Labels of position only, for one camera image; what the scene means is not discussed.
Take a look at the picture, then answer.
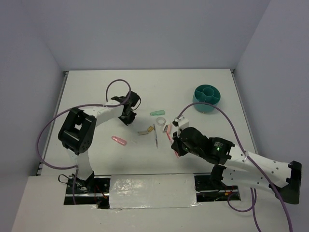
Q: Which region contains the grey eraser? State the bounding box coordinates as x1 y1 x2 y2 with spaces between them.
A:
138 130 149 135

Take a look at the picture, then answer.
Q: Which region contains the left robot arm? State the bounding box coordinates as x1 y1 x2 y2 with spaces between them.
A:
58 91 141 193

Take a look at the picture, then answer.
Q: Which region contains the grey slim pen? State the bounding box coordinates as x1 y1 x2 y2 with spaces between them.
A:
153 124 159 149

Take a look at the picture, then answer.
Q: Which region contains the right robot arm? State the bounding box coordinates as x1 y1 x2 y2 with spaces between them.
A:
171 127 302 204

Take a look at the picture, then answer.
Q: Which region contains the silver foil tape sheet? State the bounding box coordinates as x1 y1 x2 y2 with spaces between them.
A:
109 174 198 209

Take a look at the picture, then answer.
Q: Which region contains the clear tape roll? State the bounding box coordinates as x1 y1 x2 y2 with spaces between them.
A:
156 117 166 127

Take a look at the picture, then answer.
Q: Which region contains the pink correction tape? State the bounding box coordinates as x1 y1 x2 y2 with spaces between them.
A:
112 136 127 146

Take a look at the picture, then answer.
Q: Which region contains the red transparent pen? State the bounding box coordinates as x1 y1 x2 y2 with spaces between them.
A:
165 132 179 158

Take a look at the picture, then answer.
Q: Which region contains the teal round organizer container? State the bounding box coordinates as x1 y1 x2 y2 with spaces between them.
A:
192 85 221 113

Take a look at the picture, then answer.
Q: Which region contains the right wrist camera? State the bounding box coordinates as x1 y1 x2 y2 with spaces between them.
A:
172 116 189 132

